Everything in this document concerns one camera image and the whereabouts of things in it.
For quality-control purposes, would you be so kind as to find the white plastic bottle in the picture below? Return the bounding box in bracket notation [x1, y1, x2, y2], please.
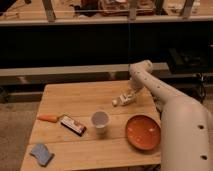
[112, 92, 136, 107]

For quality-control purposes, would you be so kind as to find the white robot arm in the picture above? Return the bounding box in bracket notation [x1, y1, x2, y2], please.
[129, 60, 213, 171]

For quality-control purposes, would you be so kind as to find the orange ceramic bowl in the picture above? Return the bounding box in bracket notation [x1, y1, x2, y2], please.
[125, 115, 161, 150]

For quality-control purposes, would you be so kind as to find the long metal shelf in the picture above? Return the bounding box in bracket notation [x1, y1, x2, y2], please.
[0, 62, 170, 86]

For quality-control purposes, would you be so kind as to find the white paper cup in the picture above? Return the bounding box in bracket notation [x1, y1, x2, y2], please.
[91, 111, 109, 134]

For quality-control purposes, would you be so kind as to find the wooden table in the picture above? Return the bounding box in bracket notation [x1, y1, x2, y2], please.
[21, 81, 160, 171]

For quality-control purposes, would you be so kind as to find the dark candy bar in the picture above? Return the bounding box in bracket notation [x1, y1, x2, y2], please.
[60, 115, 86, 136]

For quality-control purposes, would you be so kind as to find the orange carrot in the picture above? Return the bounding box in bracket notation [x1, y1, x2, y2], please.
[37, 115, 63, 123]

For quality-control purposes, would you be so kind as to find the blue sponge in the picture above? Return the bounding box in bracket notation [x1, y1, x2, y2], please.
[30, 143, 54, 167]

